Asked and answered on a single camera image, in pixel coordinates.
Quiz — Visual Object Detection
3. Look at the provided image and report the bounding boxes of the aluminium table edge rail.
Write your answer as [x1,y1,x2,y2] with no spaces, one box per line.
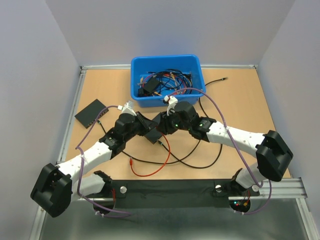
[56,66,87,164]

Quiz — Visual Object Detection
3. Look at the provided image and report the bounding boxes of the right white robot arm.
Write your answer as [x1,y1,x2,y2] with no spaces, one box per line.
[157,101,294,195]

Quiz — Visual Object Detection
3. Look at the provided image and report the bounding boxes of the black power adapter in bin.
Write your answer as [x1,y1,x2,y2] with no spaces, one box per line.
[137,78,160,97]

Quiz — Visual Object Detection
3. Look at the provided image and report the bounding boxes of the purple camera cable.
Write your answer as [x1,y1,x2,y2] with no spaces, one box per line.
[75,104,133,218]
[167,87,273,216]

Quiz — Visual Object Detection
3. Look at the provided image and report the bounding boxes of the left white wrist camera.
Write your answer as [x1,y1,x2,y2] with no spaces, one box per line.
[117,100,137,116]

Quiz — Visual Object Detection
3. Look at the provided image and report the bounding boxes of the tangled cables in bin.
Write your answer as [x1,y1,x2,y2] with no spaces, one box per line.
[136,69,195,97]

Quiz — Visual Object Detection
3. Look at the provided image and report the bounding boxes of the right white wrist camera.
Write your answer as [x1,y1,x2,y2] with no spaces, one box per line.
[163,95,178,116]

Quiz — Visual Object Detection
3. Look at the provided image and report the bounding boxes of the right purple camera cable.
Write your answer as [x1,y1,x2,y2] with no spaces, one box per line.
[167,87,273,216]

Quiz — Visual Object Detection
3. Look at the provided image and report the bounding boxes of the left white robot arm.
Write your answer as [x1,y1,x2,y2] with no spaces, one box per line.
[30,112,158,218]

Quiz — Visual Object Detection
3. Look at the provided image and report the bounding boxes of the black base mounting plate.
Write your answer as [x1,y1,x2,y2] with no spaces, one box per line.
[88,179,260,209]

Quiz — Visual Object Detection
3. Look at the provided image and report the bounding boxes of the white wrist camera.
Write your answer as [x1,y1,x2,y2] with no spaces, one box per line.
[117,100,137,116]
[163,95,178,116]

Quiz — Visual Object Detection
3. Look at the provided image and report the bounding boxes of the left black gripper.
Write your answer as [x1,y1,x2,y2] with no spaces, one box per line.
[123,111,158,143]

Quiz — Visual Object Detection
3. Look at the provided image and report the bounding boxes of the red ethernet cable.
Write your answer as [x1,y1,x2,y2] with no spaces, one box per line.
[128,132,172,178]

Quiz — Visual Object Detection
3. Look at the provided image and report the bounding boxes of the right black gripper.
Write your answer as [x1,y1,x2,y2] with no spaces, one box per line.
[155,107,191,135]

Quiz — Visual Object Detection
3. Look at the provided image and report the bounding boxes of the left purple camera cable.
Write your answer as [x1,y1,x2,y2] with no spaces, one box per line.
[75,104,133,218]

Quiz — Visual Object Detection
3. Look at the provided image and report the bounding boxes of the black ethernet cable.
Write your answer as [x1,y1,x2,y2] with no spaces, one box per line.
[96,77,229,169]

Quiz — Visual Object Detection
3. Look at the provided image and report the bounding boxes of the blue plastic bin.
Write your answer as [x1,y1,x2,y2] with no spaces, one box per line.
[130,54,206,108]

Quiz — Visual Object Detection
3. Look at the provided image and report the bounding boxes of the front aluminium frame rail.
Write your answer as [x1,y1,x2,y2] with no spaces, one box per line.
[71,174,307,201]

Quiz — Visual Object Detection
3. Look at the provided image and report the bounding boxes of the black network switch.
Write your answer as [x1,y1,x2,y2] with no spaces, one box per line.
[144,113,162,144]
[74,99,109,129]

